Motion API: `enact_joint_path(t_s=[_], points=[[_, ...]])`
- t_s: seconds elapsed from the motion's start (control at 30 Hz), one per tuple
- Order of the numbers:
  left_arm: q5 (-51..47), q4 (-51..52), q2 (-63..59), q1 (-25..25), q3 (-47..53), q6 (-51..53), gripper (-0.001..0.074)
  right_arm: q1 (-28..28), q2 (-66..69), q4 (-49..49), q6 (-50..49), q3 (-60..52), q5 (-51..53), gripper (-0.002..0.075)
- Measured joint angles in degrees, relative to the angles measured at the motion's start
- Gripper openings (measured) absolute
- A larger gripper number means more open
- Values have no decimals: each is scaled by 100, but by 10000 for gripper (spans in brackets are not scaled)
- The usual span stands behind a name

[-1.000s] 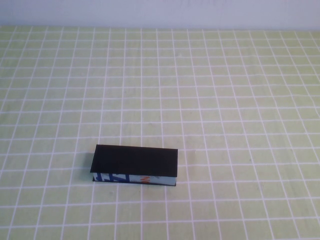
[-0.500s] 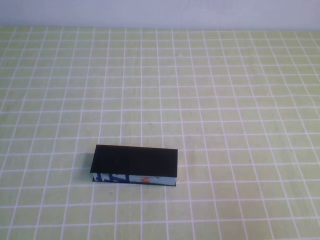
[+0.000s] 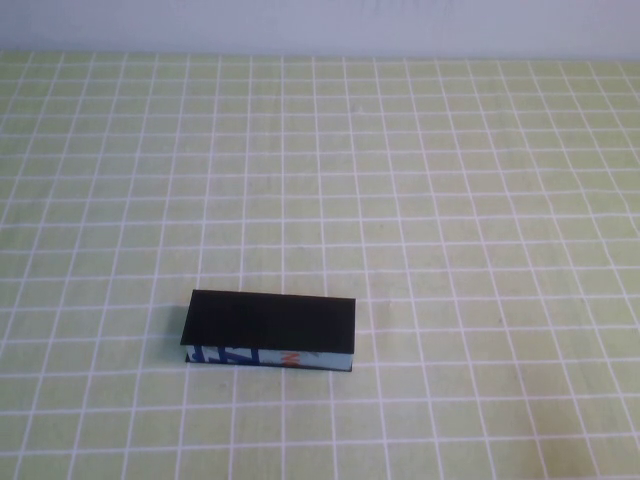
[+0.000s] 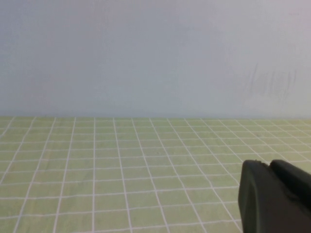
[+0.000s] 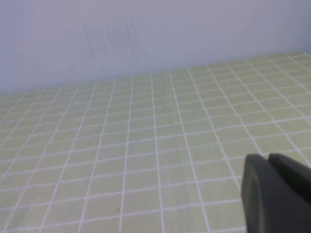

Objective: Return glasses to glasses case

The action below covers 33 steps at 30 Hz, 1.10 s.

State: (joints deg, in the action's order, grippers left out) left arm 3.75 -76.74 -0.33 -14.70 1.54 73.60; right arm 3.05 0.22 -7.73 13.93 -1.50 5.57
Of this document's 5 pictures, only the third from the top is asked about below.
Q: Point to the black glasses case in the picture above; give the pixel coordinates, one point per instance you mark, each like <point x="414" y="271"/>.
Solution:
<point x="270" y="320"/>

